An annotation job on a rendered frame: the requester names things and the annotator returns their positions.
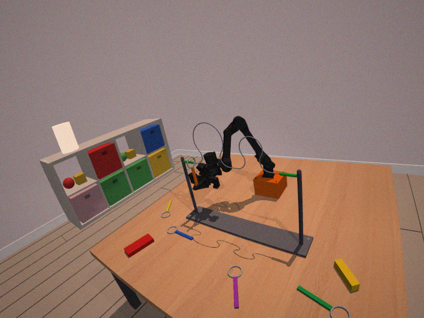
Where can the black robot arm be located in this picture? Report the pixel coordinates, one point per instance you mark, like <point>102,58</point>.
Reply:
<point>237,124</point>

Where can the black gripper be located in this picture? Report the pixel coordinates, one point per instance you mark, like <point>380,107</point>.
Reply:
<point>204,181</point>

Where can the grey ring with purple handle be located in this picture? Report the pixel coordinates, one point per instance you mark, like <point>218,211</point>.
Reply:
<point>235,285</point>

